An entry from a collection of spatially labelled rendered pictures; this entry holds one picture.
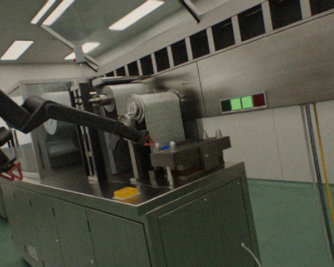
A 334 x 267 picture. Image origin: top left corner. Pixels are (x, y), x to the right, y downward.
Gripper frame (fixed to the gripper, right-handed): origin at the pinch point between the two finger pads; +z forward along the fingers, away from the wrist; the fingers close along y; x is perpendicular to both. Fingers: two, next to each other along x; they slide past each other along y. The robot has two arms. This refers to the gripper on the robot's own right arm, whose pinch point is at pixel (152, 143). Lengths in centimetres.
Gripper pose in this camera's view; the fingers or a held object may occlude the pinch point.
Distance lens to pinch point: 140.8
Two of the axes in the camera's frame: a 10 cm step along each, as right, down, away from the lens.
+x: 2.2, -9.4, 2.7
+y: 6.5, -0.7, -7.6
